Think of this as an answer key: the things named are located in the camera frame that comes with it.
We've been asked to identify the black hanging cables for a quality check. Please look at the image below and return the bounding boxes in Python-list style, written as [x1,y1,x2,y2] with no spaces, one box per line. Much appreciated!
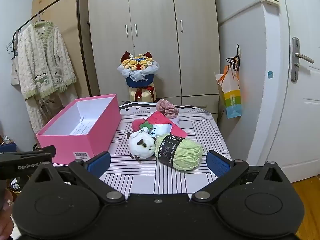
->
[226,44,241,74]

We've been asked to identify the metal door handle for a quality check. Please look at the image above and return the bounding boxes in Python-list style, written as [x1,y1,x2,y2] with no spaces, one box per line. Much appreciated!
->
[291,37,314,82]

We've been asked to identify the brown paper bag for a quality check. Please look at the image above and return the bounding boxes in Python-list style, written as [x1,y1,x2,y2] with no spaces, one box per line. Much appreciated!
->
[25,84,78,133]

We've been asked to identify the pink cardboard box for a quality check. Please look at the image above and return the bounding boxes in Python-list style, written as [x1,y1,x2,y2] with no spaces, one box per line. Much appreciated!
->
[36,94,122,166]

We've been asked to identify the striped cloth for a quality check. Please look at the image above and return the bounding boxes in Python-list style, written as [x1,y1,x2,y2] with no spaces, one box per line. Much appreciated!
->
[54,102,233,195]

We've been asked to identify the light wooden cupboard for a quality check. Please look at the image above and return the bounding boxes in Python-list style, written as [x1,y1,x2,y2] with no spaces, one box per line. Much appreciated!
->
[31,0,92,98]

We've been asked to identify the red paper envelope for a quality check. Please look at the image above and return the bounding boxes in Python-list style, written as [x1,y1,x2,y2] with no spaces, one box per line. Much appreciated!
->
[147,111,188,138]

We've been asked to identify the white blue tissue pack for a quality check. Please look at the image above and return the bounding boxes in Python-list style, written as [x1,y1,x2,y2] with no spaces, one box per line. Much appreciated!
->
[147,124,173,138]

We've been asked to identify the red plush with green leaf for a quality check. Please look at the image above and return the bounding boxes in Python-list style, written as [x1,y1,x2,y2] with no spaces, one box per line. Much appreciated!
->
[132,119,154,133]

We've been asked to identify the green yarn skein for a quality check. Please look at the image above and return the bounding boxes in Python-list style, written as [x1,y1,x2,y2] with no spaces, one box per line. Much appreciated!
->
[154,133,204,172]

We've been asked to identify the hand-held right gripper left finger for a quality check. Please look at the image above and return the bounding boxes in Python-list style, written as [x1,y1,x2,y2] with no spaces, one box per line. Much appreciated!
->
[30,151,125,204]

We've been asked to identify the beige wardrobe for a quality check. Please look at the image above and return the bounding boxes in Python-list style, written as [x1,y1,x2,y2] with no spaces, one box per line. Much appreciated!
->
[85,0,222,122]

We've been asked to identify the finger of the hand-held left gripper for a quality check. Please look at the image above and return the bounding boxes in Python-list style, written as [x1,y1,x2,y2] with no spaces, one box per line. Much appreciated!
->
[0,145,57,180]
[0,143,17,153]

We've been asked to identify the cream tote bag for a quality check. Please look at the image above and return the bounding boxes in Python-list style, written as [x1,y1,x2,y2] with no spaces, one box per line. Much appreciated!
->
[10,56,22,86]

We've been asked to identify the white panda plush toy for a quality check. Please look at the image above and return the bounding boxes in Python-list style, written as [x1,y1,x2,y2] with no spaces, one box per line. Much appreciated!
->
[126,127,157,160]

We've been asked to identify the person's left hand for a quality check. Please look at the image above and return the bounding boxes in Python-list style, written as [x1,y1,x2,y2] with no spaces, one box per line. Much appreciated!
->
[0,196,15,239]

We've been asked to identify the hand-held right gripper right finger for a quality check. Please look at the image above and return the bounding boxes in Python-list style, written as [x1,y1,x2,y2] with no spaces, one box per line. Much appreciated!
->
[191,150,292,204]

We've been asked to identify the colourful paper bag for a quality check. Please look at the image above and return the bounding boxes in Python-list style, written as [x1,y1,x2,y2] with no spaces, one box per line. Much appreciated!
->
[214,65,243,119]

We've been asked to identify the cream fluffy robe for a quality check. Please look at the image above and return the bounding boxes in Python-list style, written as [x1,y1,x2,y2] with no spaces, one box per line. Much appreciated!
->
[15,21,77,100]

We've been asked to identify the wire hangers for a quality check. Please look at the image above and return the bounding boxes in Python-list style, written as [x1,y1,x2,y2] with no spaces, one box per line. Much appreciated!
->
[6,29,20,55]

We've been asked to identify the pink floral scrunchie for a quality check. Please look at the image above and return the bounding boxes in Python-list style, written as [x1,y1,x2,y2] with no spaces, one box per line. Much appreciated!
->
[155,99,180,120]

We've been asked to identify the flower bouquet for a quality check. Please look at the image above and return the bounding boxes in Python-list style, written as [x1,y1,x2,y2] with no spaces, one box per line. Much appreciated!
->
[117,51,160,103]

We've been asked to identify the white paper sheet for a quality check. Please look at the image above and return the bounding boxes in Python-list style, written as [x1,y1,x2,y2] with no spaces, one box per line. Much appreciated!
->
[69,121,97,135]

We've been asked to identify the cream fleece robe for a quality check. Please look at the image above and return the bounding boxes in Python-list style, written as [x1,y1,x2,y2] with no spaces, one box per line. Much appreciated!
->
[11,0,90,98]

